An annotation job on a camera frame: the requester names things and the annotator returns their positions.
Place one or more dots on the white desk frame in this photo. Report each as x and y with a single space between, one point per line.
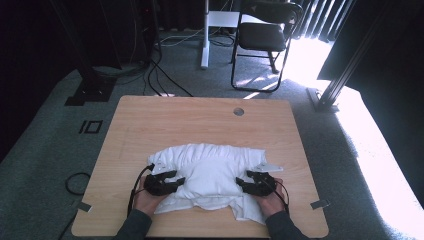
205 50

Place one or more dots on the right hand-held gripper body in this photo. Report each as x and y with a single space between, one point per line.
263 185

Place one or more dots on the dark curtain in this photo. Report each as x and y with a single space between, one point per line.
383 66

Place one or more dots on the black stand with base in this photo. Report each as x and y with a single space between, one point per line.
90 91

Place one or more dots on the dark equipment rack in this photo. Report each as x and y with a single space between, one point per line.
140 33

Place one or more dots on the grey tape piece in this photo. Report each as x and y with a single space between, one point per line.
320 204
84 206

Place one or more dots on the metal profile stand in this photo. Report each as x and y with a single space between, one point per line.
336 83

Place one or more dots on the white dress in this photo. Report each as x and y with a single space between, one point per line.
206 173

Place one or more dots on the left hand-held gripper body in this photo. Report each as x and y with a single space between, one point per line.
156 185

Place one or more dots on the person's left hand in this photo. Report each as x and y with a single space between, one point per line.
146 201

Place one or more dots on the person's right hand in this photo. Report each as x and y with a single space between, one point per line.
271 203

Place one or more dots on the black folding chair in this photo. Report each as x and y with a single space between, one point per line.
261 36

